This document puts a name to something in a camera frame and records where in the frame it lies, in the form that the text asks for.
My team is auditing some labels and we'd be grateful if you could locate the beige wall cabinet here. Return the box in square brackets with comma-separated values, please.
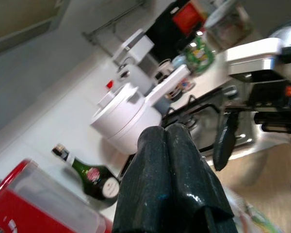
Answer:
[0, 0, 69, 58]

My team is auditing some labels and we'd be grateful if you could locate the white and black mug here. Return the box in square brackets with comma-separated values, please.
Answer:
[155, 59, 176, 83]

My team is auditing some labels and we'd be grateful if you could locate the clear plastic food packet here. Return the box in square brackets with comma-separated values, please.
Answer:
[229, 191, 282, 233]

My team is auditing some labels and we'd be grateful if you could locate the white coffee machine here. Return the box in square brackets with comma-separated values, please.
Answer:
[112, 29, 161, 98]

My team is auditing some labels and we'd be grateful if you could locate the black and red carton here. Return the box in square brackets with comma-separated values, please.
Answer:
[145, 0, 208, 60]

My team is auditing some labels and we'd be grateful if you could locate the red kitchen container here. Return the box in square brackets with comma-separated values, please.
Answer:
[0, 158, 113, 233]

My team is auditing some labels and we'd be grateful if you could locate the cup with coloured print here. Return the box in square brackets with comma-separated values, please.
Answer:
[164, 77, 196, 101]

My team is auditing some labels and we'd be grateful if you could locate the metal wall rail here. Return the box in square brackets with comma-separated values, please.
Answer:
[81, 0, 146, 46]

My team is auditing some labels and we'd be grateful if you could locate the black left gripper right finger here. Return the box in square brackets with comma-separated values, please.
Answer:
[165, 123, 239, 233]

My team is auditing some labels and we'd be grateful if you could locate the glass jar with white lid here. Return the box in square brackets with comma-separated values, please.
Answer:
[204, 0, 256, 48]

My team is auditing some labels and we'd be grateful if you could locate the jar with green print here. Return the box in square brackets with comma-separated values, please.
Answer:
[182, 36, 217, 75]

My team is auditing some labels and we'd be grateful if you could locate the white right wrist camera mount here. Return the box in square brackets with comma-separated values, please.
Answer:
[225, 37, 286, 79]

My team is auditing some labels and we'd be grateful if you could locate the steel gas stove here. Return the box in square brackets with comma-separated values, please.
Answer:
[160, 80, 258, 159]

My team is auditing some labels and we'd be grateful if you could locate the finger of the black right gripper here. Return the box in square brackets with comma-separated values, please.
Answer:
[212, 112, 241, 172]

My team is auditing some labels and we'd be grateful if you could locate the light blue cup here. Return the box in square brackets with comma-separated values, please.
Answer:
[172, 54, 188, 70]

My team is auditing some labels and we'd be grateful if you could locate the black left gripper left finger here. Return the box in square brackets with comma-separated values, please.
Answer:
[112, 125, 176, 233]

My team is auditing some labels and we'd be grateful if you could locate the white saucepan with lid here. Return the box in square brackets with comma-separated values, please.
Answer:
[89, 64, 191, 155]

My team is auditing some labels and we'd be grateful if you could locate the green glass wine bottle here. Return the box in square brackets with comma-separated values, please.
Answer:
[51, 143, 121, 202]

